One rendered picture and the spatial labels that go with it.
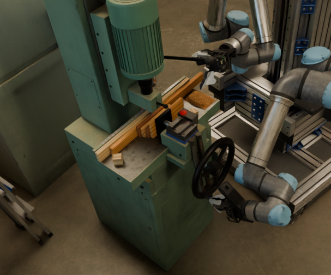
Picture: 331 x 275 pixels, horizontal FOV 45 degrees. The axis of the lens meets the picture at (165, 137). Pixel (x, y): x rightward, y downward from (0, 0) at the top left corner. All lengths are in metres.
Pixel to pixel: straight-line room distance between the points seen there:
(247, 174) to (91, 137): 0.80
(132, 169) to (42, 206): 1.29
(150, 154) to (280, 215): 0.58
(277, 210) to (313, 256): 1.06
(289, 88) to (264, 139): 0.21
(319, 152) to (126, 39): 1.59
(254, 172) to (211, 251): 0.99
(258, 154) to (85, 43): 0.79
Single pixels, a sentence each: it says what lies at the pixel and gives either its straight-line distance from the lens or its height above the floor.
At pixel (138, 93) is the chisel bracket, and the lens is 1.70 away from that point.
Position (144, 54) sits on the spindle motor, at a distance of 1.49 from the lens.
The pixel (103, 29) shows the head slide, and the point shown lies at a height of 1.37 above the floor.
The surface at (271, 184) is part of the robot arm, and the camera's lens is 1.49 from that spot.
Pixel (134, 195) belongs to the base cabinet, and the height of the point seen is 0.62.
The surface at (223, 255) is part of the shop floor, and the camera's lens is 2.40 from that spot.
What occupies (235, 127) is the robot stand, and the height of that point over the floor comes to 0.21.
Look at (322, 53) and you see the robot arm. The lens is 1.95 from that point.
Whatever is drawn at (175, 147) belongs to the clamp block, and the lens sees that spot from 1.64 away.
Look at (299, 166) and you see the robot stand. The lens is 2.55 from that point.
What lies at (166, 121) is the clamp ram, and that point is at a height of 0.96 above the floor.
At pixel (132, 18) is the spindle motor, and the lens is 1.41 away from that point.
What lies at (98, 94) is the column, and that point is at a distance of 1.78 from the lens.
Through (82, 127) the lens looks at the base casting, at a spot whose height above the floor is 0.80.
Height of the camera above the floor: 2.12
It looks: 45 degrees down
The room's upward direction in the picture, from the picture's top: 8 degrees counter-clockwise
